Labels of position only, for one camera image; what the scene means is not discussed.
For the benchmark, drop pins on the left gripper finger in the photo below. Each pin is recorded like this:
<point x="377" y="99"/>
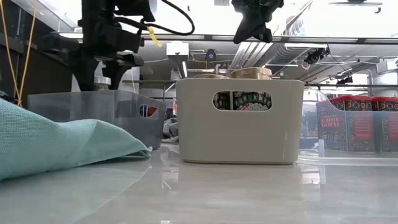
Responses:
<point x="86" y="73"/>
<point x="115" y="73"/>

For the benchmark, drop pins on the white ceiling box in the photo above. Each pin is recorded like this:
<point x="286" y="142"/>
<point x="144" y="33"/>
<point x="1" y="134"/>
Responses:
<point x="177" y="48"/>

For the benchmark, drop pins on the clear plastic bin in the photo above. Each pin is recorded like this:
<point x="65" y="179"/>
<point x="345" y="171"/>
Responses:
<point x="342" y="161"/>

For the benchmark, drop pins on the light grey plastic bin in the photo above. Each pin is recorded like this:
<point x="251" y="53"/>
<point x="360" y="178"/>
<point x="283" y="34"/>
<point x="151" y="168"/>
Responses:
<point x="217" y="140"/>

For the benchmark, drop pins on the red paprika spice tin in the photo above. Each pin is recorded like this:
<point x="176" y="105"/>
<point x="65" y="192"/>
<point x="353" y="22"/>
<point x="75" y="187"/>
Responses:
<point x="387" y="124"/>
<point x="345" y="124"/>

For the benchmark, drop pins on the black aluminium table frame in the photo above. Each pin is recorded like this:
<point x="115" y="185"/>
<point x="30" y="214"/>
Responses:
<point x="357" y="85"/>

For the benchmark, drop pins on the black ceiling camera cluster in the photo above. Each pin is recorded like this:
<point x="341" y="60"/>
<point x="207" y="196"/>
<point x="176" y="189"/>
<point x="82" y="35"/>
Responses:
<point x="316" y="56"/>

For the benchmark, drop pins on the silver ventilation duct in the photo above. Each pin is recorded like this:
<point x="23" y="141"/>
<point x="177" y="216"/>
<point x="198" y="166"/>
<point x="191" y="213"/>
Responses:
<point x="248" y="54"/>

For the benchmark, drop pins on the ceiling light fixture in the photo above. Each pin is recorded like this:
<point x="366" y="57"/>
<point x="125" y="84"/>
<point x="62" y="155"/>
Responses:
<point x="356" y="3"/>

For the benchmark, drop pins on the dark grey plastic bin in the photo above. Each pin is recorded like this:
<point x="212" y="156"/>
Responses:
<point x="77" y="105"/>

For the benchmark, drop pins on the black round device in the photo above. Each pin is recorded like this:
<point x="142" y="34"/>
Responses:
<point x="211" y="55"/>

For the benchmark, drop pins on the grey cloth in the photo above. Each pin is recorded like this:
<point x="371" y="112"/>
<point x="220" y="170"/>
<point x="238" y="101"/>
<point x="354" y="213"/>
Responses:
<point x="170" y="127"/>

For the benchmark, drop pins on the small black ceiling device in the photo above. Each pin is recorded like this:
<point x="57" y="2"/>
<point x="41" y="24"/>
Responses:
<point x="343" y="81"/>

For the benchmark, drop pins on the overhead frame beam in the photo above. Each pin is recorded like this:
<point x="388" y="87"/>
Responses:
<point x="311" y="39"/>

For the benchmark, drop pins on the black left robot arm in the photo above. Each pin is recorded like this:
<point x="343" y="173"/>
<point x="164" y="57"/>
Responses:
<point x="99" y="12"/>

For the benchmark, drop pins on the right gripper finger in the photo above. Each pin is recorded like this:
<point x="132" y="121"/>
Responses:
<point x="244" y="29"/>
<point x="264" y="32"/>

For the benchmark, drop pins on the teal cloth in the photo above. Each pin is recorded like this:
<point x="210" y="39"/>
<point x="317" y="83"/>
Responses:
<point x="46" y="140"/>

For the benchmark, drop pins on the brown-lid furikake jar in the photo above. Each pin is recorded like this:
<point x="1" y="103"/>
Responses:
<point x="211" y="76"/>
<point x="250" y="73"/>

